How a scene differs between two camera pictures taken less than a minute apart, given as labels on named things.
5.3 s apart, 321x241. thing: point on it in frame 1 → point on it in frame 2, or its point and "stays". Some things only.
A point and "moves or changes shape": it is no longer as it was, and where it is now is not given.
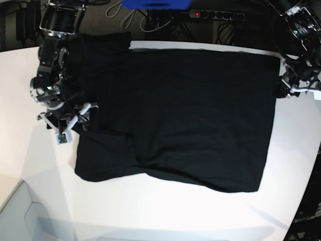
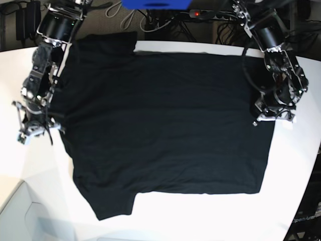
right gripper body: x=291 y=83 → x=274 y=104
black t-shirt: x=201 y=118 moves or changes shape
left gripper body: x=58 y=114 → x=34 y=118
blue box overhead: x=157 y=4 stays
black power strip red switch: x=217 y=15 stays
